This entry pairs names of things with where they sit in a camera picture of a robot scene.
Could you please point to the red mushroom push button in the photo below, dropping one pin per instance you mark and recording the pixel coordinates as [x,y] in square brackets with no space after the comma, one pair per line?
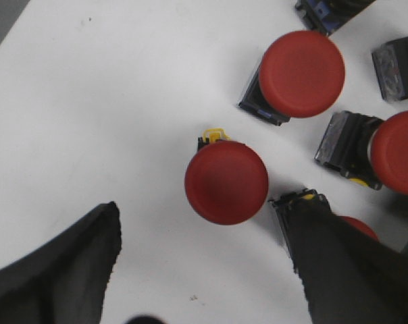
[368,150]
[225,182]
[300,75]
[282,209]

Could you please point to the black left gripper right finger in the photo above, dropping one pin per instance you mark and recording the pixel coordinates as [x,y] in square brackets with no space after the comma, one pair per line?
[347,276]

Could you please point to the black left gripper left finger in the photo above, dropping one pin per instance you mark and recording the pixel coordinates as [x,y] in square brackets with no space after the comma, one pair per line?
[64,281]

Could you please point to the black blue push button base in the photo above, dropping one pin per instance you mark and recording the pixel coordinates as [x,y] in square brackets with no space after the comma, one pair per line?
[327,16]

